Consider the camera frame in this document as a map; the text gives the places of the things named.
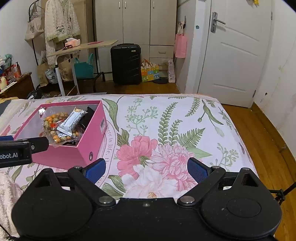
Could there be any mixed nuts bag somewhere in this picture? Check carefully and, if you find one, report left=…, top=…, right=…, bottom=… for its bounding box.
left=39, top=111, right=82, bottom=146

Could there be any white snack bar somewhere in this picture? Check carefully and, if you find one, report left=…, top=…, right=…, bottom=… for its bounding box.
left=57, top=107, right=86, bottom=136

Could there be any black snack packet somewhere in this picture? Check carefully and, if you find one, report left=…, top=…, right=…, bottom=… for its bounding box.
left=77, top=106, right=95, bottom=133

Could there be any floral bed sheet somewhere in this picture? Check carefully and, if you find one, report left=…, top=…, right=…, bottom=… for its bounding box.
left=1, top=94, right=254, bottom=199

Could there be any wooden nightstand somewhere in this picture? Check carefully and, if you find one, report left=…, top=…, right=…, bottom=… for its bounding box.
left=1, top=72, right=35, bottom=99

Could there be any brown paper bag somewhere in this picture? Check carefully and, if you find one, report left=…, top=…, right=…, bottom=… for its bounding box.
left=37, top=62, right=49, bottom=87

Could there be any teal tote bag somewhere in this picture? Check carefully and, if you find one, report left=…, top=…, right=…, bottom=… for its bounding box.
left=74, top=53, right=94, bottom=79

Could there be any colourful gift bag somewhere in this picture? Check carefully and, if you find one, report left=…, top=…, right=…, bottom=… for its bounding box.
left=141, top=59, right=160, bottom=82

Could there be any white rolling side table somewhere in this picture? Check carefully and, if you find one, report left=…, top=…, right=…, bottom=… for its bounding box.
left=46, top=39, right=119, bottom=96

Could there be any black suitcase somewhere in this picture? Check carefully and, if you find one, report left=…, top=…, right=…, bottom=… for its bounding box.
left=110, top=44, right=142, bottom=86

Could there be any white door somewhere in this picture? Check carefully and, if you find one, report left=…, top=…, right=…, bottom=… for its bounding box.
left=198, top=0, right=272, bottom=108

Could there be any pink hanging gift bag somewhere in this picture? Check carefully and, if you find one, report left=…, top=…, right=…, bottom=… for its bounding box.
left=174, top=21, right=187, bottom=59

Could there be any cream knitted cardigan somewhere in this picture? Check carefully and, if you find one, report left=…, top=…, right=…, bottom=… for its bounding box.
left=45, top=0, right=80, bottom=68

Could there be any white wardrobe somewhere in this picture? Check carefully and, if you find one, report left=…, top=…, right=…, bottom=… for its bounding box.
left=94, top=0, right=177, bottom=77

